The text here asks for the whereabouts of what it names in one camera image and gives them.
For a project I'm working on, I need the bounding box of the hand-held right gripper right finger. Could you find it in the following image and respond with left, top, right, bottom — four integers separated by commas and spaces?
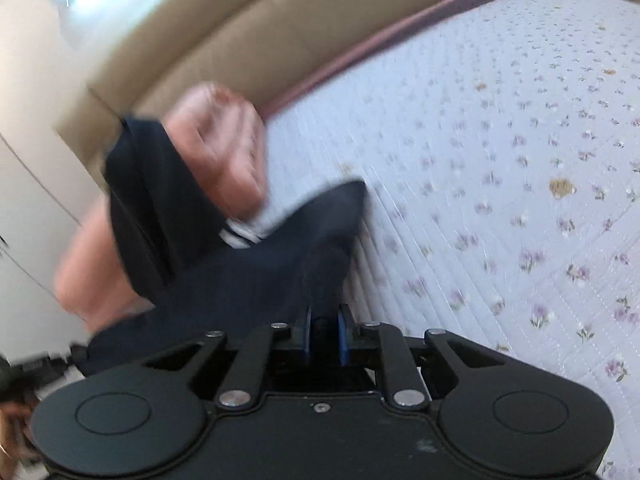
337, 304, 507, 407

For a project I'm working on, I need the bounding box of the mauve bed sheet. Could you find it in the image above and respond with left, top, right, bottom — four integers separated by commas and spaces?
260, 0, 561, 118

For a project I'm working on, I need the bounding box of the white wardrobe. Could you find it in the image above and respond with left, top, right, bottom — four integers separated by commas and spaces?
0, 130, 108, 341

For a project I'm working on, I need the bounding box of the person's left forearm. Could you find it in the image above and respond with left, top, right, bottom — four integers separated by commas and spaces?
54, 200, 161, 325

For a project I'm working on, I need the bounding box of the floral quilted bed cover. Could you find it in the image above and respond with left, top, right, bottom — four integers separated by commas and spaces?
260, 0, 640, 480

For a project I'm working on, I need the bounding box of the dark navy garment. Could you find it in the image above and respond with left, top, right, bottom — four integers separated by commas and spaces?
82, 116, 368, 378

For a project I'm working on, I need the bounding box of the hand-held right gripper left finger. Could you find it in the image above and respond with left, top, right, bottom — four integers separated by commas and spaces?
141, 305, 314, 408

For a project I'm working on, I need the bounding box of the person's left hand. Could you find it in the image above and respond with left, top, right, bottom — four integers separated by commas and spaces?
162, 82, 268, 223

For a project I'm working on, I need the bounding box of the beige padded headboard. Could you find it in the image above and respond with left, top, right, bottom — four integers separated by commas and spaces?
54, 0, 640, 171

